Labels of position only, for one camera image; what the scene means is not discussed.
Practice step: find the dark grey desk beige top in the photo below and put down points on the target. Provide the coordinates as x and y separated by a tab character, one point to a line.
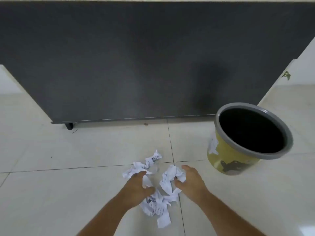
147	58

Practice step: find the potted green plant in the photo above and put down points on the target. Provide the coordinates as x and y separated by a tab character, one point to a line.
286	75

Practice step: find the person's left hand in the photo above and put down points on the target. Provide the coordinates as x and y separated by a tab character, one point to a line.
134	189

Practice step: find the person's right hand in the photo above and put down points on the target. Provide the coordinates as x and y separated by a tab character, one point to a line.
194	184

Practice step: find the person's right forearm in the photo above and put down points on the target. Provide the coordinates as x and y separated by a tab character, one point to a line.
226	216

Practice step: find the person's left forearm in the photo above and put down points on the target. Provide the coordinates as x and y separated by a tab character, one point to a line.
105	218

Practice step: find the yellow trash bin grey rim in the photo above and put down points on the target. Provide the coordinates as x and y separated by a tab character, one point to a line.
228	154

